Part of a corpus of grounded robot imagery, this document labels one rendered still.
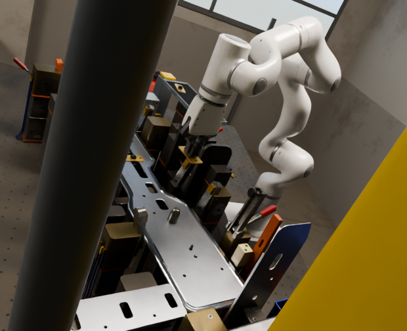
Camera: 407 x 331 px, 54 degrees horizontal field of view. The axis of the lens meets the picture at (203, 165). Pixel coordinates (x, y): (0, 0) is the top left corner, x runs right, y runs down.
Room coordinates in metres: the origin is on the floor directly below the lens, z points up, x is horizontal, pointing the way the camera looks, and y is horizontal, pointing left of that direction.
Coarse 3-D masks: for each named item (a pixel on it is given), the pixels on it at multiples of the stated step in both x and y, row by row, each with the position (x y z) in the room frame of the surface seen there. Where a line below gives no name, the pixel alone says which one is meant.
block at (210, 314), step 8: (192, 312) 0.66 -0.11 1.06; (200, 312) 0.67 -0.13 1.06; (208, 312) 0.68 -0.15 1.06; (216, 312) 0.69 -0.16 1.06; (184, 320) 0.64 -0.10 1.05; (192, 320) 0.64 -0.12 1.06; (200, 320) 0.65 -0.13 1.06; (208, 320) 0.66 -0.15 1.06; (216, 320) 0.67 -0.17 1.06; (184, 328) 0.64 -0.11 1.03; (192, 328) 0.62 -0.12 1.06; (200, 328) 0.63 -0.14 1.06; (208, 328) 0.64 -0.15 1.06; (216, 328) 0.64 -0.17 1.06; (224, 328) 0.65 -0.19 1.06
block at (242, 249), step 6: (240, 246) 0.96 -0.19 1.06; (246, 246) 0.97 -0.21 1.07; (234, 252) 0.96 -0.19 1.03; (240, 252) 0.95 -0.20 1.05; (246, 252) 0.94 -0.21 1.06; (252, 252) 0.96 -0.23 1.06; (234, 258) 0.95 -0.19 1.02; (240, 258) 0.94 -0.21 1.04; (246, 258) 0.95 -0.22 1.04; (234, 264) 0.95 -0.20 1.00; (240, 264) 0.94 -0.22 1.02
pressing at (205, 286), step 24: (144, 144) 1.41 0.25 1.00; (144, 168) 1.25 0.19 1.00; (144, 192) 1.11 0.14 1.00; (168, 216) 1.04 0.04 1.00; (192, 216) 1.09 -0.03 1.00; (168, 240) 0.93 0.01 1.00; (192, 240) 0.98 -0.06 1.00; (168, 264) 0.84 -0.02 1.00; (192, 264) 0.88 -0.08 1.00; (216, 264) 0.92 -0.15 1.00; (192, 288) 0.79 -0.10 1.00; (216, 288) 0.83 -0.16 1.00; (240, 288) 0.87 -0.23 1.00
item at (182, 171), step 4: (188, 160) 1.27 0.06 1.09; (184, 164) 1.26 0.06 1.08; (188, 164) 1.26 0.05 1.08; (192, 164) 1.26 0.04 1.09; (180, 168) 1.28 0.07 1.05; (184, 168) 1.25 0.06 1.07; (188, 168) 1.26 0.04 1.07; (192, 168) 1.27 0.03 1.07; (180, 172) 1.27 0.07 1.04; (184, 172) 1.25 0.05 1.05; (188, 172) 1.26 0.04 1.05; (176, 176) 1.27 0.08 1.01; (180, 176) 1.26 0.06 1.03; (184, 176) 1.25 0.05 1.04; (176, 180) 1.25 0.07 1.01; (180, 180) 1.25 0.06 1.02; (184, 180) 1.26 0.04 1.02; (176, 184) 1.25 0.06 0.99; (180, 184) 1.25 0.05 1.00
